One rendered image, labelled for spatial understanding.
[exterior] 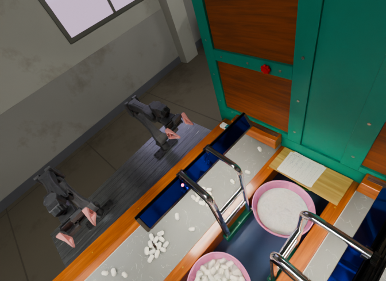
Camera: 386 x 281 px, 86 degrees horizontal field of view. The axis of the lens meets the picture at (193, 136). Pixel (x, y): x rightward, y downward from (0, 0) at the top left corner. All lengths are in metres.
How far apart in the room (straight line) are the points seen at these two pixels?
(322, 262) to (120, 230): 0.94
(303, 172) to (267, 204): 0.24
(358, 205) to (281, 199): 0.30
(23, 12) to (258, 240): 2.86
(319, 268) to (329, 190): 0.32
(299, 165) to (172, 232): 0.72
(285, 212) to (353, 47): 0.71
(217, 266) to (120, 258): 0.49
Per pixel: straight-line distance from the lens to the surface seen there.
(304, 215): 0.71
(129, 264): 1.21
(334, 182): 1.16
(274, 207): 1.11
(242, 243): 1.12
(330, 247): 1.08
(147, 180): 1.45
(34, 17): 2.96
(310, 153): 1.18
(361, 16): 0.76
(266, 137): 1.17
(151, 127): 1.39
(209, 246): 1.06
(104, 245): 1.29
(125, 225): 1.26
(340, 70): 0.85
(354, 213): 1.16
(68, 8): 3.03
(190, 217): 1.14
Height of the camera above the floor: 1.76
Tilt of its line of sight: 46 degrees down
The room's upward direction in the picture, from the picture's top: 24 degrees counter-clockwise
